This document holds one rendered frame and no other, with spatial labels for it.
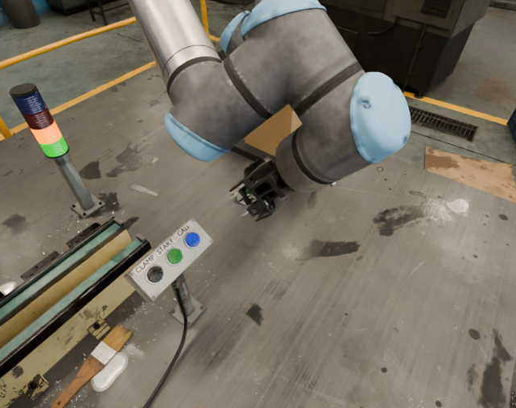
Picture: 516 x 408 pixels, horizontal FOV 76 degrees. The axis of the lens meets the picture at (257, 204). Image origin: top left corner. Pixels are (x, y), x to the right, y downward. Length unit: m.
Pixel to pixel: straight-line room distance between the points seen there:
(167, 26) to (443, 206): 1.02
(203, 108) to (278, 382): 0.62
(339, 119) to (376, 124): 0.04
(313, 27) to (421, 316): 0.77
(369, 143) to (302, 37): 0.13
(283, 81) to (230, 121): 0.08
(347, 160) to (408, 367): 0.62
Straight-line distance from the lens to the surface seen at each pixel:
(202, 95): 0.42
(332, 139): 0.39
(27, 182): 1.43
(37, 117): 1.01
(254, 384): 0.83
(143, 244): 0.89
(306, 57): 0.38
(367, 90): 0.37
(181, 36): 0.49
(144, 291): 0.65
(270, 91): 0.40
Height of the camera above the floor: 1.61
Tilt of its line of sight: 47 degrees down
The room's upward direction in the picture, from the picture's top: straight up
